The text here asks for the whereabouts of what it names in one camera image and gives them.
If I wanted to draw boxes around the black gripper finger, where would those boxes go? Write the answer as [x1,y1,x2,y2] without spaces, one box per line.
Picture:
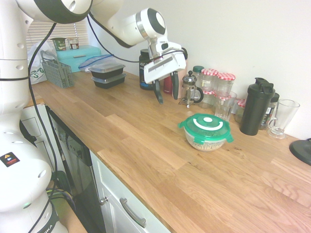
[152,79,164,105]
[170,71,180,101]

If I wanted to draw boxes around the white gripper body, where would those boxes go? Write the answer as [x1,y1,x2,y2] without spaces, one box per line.
[143,51,188,84]

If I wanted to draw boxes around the green round container lid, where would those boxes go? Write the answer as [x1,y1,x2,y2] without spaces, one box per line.
[177,112,235,144]

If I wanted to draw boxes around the glass jar red gingham lid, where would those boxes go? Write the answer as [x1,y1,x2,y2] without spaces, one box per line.
[201,68,220,93]
[200,90,217,109]
[213,93,232,114]
[216,72,237,97]

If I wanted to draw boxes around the clear plastic cereal container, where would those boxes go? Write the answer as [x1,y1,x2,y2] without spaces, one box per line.
[183,130,230,152]

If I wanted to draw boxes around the small jar red gingham lid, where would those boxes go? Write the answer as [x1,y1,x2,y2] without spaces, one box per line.
[234,98,247,123]

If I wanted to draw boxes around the pink bottle black cap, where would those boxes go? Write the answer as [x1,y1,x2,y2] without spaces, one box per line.
[173,47,189,100]

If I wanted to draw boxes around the red water bottle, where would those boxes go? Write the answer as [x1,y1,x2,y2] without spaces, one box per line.
[163,76,174,95]

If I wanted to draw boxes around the glass French press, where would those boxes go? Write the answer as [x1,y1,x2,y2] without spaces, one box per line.
[179,70,205,108]

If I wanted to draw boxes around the black Vega protein tub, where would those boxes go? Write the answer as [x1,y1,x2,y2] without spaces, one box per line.
[138,48,156,91]

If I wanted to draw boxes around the clear bottle green cap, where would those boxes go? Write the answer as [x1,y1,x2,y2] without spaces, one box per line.
[192,65,205,91]

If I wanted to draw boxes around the clear glass tumbler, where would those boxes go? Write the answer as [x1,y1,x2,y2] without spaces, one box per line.
[213,90,238,122]

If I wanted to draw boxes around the blue zip plastic bag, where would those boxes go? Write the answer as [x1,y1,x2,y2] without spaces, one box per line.
[78,54,114,72]

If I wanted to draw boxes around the black shaker bottle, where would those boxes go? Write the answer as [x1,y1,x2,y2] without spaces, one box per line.
[240,77,276,136]

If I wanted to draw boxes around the teal bread box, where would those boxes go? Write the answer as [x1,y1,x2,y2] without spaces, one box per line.
[55,45,104,73]

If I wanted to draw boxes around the brown yogurt cup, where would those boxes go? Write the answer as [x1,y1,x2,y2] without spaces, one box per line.
[66,37,80,50]

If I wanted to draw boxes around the dark spice bottle black cap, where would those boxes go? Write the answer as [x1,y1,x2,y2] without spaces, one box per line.
[258,92,280,131]

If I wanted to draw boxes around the grey plastic cutlery basket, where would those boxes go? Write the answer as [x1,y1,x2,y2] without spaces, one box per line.
[40,50,75,89]

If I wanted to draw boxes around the black dishwasher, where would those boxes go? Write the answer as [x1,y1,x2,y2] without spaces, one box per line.
[45,105,106,233]

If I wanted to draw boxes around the green yogurt cup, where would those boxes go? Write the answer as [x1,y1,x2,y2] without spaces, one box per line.
[50,37,68,51]

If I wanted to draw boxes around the white plastic shopping bag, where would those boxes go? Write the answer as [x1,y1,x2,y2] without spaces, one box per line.
[26,40,58,85]

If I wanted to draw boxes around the window blind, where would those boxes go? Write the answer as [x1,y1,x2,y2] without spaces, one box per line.
[25,19,88,53]

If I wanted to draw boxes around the green metal clamp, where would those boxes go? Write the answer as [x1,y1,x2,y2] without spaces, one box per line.
[51,170,71,195]

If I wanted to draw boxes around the white kitchen cabinet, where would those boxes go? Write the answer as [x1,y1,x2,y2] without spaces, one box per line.
[89,150,171,233]

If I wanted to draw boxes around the black round lamp base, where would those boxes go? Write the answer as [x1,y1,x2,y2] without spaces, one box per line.
[289,138,311,167]

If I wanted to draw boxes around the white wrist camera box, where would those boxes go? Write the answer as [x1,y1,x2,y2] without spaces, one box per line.
[155,39,183,55]

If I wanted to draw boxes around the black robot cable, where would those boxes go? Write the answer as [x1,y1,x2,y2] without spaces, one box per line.
[18,13,187,233]

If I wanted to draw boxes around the tall glass mug with handle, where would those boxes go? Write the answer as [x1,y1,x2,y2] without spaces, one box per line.
[267,99,301,140]

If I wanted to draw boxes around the silver drawer handle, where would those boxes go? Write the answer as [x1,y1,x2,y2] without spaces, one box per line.
[119,197,147,229]

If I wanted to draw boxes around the black camera tripod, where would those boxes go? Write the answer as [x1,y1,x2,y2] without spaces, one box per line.
[19,120,38,148]

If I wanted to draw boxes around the multicolour wire bundle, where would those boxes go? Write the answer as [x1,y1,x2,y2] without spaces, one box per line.
[47,188,76,210]

